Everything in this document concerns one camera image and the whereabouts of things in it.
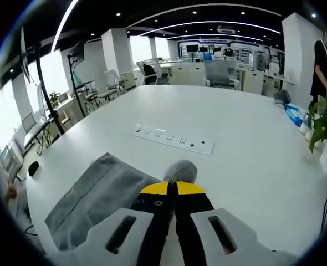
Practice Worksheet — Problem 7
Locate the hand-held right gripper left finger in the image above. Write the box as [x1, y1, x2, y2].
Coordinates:
[59, 181, 176, 266]

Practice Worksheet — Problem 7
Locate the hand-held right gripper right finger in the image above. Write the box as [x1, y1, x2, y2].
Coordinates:
[174, 180, 289, 266]

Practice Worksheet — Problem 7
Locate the grey towel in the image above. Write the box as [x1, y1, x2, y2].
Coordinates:
[44, 151, 200, 252]

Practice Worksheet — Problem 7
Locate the person's left hand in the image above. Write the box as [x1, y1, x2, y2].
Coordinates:
[4, 185, 19, 201]

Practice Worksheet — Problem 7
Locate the white table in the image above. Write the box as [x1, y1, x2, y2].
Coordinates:
[24, 84, 327, 258]

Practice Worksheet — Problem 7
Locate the white power strip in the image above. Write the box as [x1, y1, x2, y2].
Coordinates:
[130, 124, 216, 156]

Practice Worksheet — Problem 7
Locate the black oval object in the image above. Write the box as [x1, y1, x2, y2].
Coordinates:
[27, 160, 41, 177]

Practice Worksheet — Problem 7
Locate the small white bottle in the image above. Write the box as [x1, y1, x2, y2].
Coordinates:
[299, 112, 310, 135]

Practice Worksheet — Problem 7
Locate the blue packet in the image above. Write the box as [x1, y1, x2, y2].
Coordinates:
[285, 104, 305, 125]

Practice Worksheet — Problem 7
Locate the grey high-back office chair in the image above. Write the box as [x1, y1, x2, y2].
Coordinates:
[203, 59, 241, 90]

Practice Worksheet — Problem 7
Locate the white office chair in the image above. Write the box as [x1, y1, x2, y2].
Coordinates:
[104, 69, 127, 94]

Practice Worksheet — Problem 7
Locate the grey fluffy cloth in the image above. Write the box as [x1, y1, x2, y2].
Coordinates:
[273, 89, 292, 106]

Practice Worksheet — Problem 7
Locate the black-backed office chair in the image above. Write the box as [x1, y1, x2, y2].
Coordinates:
[136, 59, 170, 86]

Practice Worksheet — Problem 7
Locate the small background potted plant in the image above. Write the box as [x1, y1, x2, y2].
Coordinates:
[49, 91, 61, 108]

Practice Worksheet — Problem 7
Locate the potted green plant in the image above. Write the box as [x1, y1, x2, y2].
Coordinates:
[308, 85, 327, 189]

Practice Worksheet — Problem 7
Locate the thin black stand with screen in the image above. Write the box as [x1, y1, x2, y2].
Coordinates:
[67, 41, 87, 119]

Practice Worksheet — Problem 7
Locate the thick black stand pole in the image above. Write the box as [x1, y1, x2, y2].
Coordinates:
[33, 45, 68, 137]

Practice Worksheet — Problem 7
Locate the grey hanging panel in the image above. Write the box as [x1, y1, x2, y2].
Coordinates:
[19, 26, 32, 84]

